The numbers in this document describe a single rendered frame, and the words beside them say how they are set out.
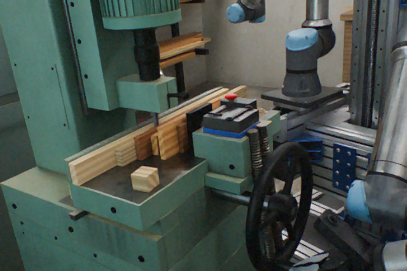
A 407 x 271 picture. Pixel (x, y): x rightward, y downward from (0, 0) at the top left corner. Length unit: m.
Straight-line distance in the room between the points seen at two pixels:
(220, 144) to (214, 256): 0.31
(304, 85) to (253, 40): 3.14
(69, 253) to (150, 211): 0.38
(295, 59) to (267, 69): 3.12
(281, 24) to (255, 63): 0.52
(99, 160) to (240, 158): 0.31
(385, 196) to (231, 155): 0.32
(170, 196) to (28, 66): 0.53
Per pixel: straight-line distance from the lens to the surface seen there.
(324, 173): 1.72
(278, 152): 0.90
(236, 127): 0.94
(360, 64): 1.66
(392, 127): 0.91
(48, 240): 1.26
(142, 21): 0.95
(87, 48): 1.09
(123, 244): 1.01
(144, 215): 0.87
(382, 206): 0.86
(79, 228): 1.11
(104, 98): 1.09
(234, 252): 1.22
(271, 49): 4.72
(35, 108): 1.26
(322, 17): 1.80
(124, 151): 1.02
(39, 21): 1.14
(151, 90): 1.03
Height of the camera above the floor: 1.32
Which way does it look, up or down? 22 degrees down
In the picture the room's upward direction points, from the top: 5 degrees counter-clockwise
